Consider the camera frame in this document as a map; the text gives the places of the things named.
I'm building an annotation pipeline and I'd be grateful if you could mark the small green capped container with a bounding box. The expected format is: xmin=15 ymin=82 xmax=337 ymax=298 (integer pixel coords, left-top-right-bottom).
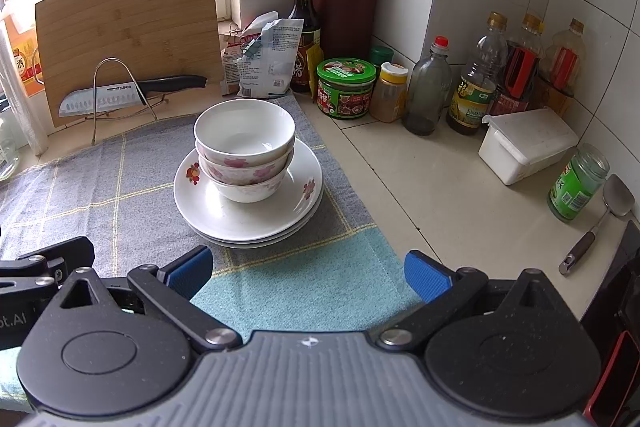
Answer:
xmin=370 ymin=46 xmax=395 ymax=68

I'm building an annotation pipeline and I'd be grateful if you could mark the orange cooking wine jug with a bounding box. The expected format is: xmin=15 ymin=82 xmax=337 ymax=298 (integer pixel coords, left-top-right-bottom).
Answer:
xmin=0 ymin=0 xmax=47 ymax=98

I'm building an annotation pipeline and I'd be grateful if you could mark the white plate with dark specks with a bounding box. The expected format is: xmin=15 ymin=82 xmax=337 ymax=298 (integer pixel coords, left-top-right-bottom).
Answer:
xmin=177 ymin=202 xmax=324 ymax=245

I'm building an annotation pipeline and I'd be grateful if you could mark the white bowl with pink flowers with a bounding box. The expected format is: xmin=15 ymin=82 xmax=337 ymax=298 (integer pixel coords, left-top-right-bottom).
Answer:
xmin=193 ymin=99 xmax=296 ymax=168

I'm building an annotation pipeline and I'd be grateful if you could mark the grey and blue checked towel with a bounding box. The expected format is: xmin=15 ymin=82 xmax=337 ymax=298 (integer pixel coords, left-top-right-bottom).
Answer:
xmin=0 ymin=94 xmax=432 ymax=408

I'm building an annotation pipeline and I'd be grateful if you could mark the white bowl with pale flowers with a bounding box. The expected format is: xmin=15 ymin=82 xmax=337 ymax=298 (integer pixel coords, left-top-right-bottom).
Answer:
xmin=209 ymin=171 xmax=288 ymax=204

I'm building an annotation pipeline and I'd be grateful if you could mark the white plate with brown stain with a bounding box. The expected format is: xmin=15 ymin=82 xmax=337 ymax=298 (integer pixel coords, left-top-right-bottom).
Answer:
xmin=192 ymin=217 xmax=321 ymax=250

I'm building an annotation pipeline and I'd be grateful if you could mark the white and blue bag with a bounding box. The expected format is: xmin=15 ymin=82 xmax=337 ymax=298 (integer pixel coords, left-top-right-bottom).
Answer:
xmin=235 ymin=10 xmax=305 ymax=100

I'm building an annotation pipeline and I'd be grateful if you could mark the steel spatula with dark handle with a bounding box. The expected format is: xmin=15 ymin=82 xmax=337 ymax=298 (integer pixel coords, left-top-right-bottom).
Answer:
xmin=558 ymin=174 xmax=637 ymax=277

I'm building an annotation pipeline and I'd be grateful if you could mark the kitchen knife with black handle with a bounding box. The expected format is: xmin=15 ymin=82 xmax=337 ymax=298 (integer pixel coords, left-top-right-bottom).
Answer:
xmin=58 ymin=75 xmax=208 ymax=118

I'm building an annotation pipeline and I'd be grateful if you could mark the grey bottle with red cap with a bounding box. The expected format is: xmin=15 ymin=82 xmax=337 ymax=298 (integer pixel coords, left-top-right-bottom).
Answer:
xmin=402 ymin=35 xmax=454 ymax=136

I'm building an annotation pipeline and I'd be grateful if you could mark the sauce jar with green lid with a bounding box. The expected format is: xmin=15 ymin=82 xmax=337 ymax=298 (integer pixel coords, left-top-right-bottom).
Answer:
xmin=315 ymin=57 xmax=377 ymax=122

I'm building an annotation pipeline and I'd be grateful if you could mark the yellow packet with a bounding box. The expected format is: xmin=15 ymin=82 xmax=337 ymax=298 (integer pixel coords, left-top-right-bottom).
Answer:
xmin=305 ymin=44 xmax=325 ymax=96

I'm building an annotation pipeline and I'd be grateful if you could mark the steel wire rack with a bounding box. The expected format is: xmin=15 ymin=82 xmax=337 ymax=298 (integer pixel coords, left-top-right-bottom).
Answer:
xmin=91 ymin=58 xmax=167 ymax=146

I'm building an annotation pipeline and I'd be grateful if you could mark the dark soy sauce bottle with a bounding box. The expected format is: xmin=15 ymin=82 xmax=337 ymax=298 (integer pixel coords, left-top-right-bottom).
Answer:
xmin=288 ymin=0 xmax=322 ymax=94

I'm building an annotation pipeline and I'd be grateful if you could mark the spice jar with yellow lid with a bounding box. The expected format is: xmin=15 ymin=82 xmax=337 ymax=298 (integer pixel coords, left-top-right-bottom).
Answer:
xmin=374 ymin=62 xmax=409 ymax=124

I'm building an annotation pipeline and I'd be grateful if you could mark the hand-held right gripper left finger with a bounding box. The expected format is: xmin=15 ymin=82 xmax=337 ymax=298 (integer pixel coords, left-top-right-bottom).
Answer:
xmin=47 ymin=245 xmax=243 ymax=355

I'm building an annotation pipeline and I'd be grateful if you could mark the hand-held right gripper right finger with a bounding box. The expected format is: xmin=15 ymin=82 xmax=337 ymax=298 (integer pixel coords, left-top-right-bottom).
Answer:
xmin=372 ymin=249 xmax=569 ymax=354

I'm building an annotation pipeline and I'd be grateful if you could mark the tall plastic wrap roll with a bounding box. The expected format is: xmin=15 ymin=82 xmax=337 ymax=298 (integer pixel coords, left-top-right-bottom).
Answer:
xmin=0 ymin=27 xmax=44 ymax=156

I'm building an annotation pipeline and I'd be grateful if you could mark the black stove with red trim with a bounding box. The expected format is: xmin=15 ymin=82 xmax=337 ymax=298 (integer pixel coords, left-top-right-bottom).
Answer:
xmin=579 ymin=219 xmax=640 ymax=427

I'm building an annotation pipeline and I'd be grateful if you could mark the glass jar with green lid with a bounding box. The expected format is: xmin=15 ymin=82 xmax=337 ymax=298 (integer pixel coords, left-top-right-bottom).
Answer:
xmin=0 ymin=107 xmax=21 ymax=181

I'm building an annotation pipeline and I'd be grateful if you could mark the white bowl with bold flowers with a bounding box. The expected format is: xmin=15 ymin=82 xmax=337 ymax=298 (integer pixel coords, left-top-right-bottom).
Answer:
xmin=196 ymin=146 xmax=295 ymax=186

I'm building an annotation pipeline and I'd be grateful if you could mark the bamboo cutting board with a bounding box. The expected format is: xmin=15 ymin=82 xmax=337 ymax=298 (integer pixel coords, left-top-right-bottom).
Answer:
xmin=34 ymin=0 xmax=224 ymax=128

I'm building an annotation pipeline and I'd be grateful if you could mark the oil bottle with red handle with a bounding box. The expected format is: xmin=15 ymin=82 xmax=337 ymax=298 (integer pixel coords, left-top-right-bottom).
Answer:
xmin=537 ymin=18 xmax=586 ymax=98
xmin=492 ymin=13 xmax=546 ymax=116

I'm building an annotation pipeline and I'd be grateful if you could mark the white plate with fruit print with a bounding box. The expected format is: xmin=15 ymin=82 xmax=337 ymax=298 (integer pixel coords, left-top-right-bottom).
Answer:
xmin=173 ymin=142 xmax=324 ymax=239

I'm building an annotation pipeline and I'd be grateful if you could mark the dark red knife block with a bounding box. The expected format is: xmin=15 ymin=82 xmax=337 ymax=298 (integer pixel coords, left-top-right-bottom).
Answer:
xmin=310 ymin=0 xmax=381 ymax=60

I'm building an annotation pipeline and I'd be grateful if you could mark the white plastic box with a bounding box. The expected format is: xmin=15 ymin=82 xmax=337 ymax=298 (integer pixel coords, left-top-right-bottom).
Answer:
xmin=478 ymin=106 xmax=580 ymax=186

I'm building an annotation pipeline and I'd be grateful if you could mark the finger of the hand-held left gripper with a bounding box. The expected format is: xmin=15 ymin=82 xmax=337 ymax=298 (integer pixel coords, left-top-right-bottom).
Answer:
xmin=0 ymin=235 xmax=96 ymax=296

